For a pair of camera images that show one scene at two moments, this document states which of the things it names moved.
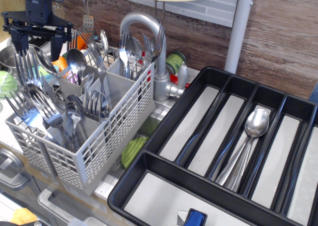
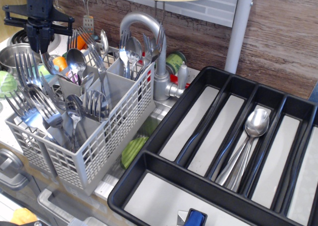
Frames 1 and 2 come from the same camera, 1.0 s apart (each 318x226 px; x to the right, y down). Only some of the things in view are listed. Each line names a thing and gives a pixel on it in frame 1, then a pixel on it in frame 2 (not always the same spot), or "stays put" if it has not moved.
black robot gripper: (38, 18) to (39, 10)
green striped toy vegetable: (131, 150) stays put
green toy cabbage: (8, 84) stays put
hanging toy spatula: (88, 20) stays put
